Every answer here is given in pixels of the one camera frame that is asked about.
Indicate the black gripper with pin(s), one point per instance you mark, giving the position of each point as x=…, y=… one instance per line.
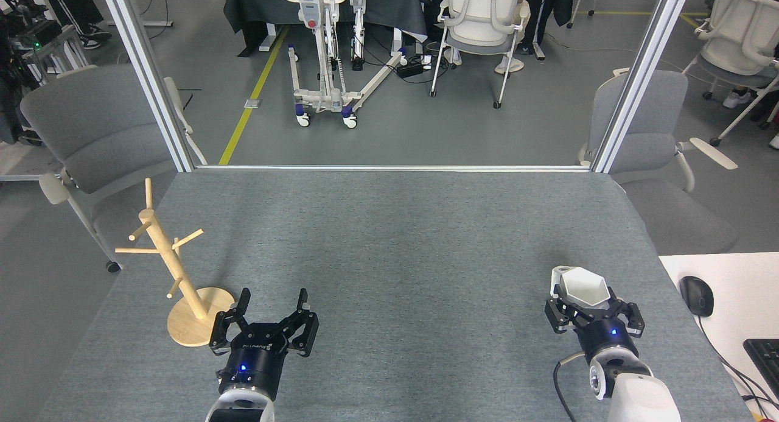
x=605, y=337
x=252, y=367

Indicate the white hexagonal cup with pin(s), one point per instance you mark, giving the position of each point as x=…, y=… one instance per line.
x=584, y=287

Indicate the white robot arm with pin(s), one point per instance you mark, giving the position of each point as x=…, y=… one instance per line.
x=240, y=410
x=639, y=397

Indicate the wooden cup rack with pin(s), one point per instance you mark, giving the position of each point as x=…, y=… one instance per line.
x=188, y=324

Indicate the black equipment rack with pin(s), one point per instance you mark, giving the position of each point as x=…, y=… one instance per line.
x=36, y=38

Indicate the black computer mouse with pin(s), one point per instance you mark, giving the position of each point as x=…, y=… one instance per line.
x=697, y=295

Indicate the white desk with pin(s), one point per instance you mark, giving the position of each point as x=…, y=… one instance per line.
x=739, y=288

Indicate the black keyboard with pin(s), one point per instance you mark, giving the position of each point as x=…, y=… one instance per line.
x=765, y=361

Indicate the grey fabric chair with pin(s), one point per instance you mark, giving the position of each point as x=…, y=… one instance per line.
x=651, y=148
x=91, y=130

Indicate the metal floor plate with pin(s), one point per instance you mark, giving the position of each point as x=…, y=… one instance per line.
x=253, y=103

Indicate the person's white shoe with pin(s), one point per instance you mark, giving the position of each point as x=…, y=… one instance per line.
x=736, y=99

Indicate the white stand on wheels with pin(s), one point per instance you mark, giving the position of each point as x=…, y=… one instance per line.
x=319, y=50

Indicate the black power strip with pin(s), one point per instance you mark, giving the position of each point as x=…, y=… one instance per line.
x=411, y=67

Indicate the white mesh office chair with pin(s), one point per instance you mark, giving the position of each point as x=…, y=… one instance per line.
x=739, y=38
x=484, y=20

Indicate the dark cloth covered table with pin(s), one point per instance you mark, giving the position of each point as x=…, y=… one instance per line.
x=261, y=8

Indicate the person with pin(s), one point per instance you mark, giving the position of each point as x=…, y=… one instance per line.
x=76, y=5

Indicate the silver table edge rail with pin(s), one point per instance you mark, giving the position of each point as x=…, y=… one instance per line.
x=395, y=168

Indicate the silver frame post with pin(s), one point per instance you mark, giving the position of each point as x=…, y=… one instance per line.
x=639, y=75
x=149, y=75

